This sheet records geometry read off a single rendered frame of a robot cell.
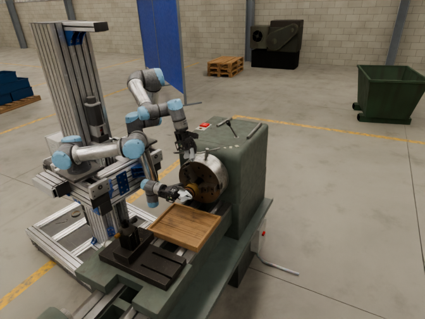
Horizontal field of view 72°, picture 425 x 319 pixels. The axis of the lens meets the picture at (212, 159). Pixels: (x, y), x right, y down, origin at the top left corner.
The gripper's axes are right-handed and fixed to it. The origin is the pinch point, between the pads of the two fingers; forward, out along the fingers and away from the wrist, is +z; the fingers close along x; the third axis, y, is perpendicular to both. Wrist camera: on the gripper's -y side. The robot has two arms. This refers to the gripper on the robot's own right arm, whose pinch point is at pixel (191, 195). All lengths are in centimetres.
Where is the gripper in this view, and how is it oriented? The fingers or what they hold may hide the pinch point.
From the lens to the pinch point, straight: 176.7
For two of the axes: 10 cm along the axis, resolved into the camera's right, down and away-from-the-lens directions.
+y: -4.8, 4.3, -7.6
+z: 8.8, 2.0, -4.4
